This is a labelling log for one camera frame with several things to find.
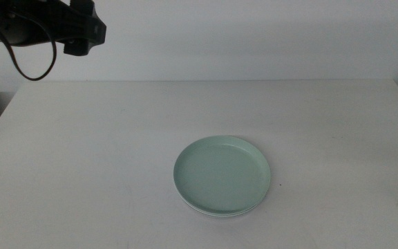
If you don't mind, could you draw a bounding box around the mint green shallow bowl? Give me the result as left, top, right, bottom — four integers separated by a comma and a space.
173, 134, 272, 215

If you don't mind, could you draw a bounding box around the black looped cable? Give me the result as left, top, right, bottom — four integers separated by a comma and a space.
0, 8, 58, 82

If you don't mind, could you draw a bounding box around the white shallow bowl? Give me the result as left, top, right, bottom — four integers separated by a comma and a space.
176, 192, 263, 219

